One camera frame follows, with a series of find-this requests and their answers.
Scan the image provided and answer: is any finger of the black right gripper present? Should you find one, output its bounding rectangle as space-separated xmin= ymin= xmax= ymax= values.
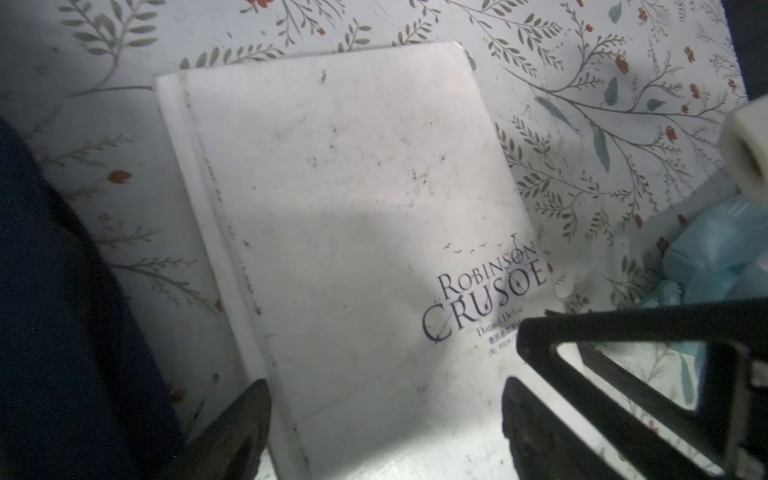
xmin=516 ymin=299 xmax=767 ymax=479

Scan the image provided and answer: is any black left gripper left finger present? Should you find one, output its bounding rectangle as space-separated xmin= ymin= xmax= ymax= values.
xmin=155 ymin=379 xmax=272 ymax=480

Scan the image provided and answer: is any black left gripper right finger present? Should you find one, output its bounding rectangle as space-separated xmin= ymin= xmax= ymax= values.
xmin=502 ymin=377 xmax=620 ymax=480

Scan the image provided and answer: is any navy blue student backpack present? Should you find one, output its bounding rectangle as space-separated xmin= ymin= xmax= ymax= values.
xmin=1 ymin=124 xmax=184 ymax=479

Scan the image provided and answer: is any white Robinson Crusoe book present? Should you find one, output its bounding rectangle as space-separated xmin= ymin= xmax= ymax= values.
xmin=154 ymin=43 xmax=603 ymax=479

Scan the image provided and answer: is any light blue cloth pouch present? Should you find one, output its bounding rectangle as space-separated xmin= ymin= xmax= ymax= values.
xmin=639 ymin=194 xmax=767 ymax=308

